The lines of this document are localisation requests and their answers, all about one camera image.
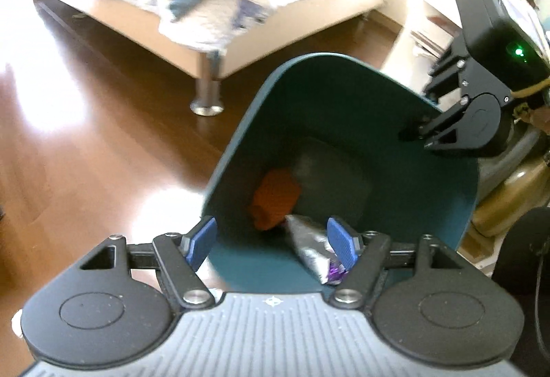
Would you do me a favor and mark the crumpled orange wrapper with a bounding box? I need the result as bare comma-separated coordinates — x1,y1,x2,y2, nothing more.
248,168,301,230

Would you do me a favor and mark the metal bed leg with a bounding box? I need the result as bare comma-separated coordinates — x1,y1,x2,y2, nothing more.
190,52,225,116

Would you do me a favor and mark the white blue printed quilt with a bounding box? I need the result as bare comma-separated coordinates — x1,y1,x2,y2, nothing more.
0,0,402,56

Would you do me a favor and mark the dark cloth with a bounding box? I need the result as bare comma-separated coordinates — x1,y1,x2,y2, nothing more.
490,207,550,365

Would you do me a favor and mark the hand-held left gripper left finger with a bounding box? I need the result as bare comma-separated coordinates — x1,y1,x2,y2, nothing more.
77,217,218,310

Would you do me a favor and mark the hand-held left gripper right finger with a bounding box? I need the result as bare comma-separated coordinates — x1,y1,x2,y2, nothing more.
327,217,470,310

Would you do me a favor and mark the teal plastic bin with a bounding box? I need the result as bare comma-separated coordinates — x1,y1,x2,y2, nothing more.
201,52,480,294

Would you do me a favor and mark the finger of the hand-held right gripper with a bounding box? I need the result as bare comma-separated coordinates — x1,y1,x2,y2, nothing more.
397,97,477,152
423,35,472,103

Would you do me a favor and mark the brass-coloured round container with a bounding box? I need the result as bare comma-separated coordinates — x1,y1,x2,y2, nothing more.
470,132,550,238

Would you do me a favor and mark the white bedside cabinet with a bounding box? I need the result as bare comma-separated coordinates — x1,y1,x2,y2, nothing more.
382,0,467,72

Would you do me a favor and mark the silver purple snack wrapper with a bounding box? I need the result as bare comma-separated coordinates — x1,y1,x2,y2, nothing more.
286,214,351,285

